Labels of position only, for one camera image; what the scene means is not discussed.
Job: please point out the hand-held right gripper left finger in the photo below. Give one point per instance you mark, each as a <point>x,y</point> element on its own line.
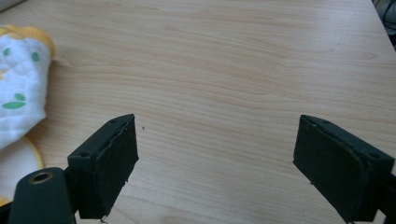
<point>102,174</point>

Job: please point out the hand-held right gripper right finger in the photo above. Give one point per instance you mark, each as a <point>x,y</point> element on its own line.
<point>336,168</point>

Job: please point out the white leaf-print baby garment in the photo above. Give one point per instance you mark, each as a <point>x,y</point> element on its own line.
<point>21,90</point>

